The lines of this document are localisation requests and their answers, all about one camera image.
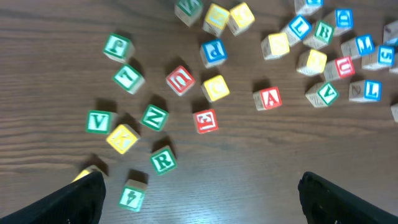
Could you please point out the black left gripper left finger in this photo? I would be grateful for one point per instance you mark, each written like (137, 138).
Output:
(78, 202)

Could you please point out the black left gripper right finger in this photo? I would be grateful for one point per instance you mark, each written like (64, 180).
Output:
(324, 202)

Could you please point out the green R block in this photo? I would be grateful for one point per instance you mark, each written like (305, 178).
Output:
(163, 160)

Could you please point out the yellow C block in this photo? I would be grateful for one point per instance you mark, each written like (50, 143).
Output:
(215, 88)

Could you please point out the yellow O block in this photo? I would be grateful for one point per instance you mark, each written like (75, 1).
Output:
(240, 19)

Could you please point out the yellow G block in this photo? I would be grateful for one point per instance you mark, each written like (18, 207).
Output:
(89, 170)

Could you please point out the green 4 block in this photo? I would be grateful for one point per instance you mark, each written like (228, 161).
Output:
(132, 195)

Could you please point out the yellow K block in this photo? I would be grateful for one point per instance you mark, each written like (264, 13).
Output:
(123, 138)

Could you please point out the green N block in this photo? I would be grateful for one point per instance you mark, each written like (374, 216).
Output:
(154, 118)

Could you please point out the red A block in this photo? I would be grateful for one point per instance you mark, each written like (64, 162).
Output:
(267, 99)

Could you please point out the blue 2 block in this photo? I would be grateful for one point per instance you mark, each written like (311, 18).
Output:
(394, 110)

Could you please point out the blue L block lower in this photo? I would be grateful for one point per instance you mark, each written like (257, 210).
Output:
(365, 91)

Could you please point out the blue l block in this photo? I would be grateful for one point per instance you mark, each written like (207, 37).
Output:
(297, 29)
(365, 91)

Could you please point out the green 7 block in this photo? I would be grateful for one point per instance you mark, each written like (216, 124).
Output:
(129, 79)

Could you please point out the red U block right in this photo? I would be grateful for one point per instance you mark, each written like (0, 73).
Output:
(339, 68)

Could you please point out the red u block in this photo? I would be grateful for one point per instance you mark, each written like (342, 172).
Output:
(339, 68)
(180, 80)

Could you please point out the red E block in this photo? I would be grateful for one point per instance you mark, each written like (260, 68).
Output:
(205, 121)

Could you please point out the red U block left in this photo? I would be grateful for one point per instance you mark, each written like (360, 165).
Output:
(180, 80)

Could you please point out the green J block left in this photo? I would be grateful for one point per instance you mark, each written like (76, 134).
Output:
(118, 48)

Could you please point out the blue 5 block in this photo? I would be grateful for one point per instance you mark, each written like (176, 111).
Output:
(382, 57)

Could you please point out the yellow S block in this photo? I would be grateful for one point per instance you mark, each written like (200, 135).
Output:
(275, 46)

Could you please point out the green B block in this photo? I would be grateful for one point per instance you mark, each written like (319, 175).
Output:
(320, 36)

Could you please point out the blue L block upper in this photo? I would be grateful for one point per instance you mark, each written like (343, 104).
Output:
(297, 29)

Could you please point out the blue X block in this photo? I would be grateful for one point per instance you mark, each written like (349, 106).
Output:
(390, 33)

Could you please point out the blue P block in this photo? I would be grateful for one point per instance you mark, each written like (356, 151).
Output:
(213, 53)

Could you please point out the blue d block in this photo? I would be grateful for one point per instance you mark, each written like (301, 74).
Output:
(307, 7)
(341, 20)

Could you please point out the blue D block far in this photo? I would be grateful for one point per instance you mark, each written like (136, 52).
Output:
(307, 7)

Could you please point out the yellow block beside Z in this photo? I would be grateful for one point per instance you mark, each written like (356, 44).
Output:
(216, 20)

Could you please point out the green Z block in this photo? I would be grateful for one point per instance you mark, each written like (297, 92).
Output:
(188, 11)

